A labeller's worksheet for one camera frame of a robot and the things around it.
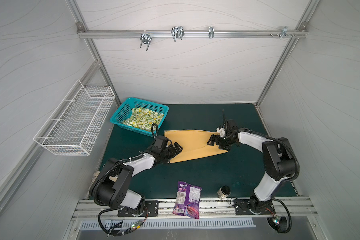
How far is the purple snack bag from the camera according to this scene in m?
0.73

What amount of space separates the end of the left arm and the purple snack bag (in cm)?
17

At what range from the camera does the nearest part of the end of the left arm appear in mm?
717
